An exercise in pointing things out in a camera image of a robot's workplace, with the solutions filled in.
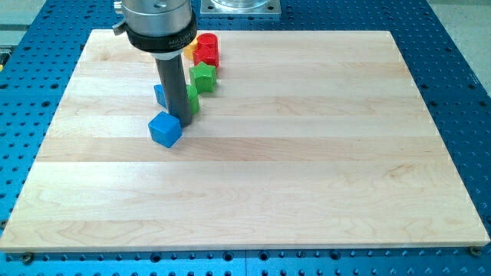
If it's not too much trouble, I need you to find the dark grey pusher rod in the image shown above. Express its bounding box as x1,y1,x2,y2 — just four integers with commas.
156,54,192,127

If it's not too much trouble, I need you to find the green circle block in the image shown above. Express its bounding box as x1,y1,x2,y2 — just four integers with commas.
186,84,199,115

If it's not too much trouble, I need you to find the green star block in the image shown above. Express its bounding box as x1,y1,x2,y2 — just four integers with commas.
189,62,217,94

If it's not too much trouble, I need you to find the red star block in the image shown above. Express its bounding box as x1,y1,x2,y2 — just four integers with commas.
193,47,219,67

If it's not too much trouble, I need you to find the yellow block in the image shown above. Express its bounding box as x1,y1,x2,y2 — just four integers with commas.
183,38,198,61

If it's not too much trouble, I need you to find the blue block behind rod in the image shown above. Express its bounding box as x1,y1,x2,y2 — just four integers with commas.
153,84,167,109

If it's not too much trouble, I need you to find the red cylinder block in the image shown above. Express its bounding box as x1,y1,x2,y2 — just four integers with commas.
197,33,218,49

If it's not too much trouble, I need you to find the blue cube block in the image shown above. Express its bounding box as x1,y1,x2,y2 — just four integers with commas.
148,112,182,148

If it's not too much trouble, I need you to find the light wooden board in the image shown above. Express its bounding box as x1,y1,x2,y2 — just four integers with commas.
1,30,489,252

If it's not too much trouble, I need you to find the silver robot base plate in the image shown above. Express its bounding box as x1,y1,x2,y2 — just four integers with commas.
199,0,282,18

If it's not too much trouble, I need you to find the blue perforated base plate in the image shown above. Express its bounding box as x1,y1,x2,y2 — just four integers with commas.
1,1,490,275

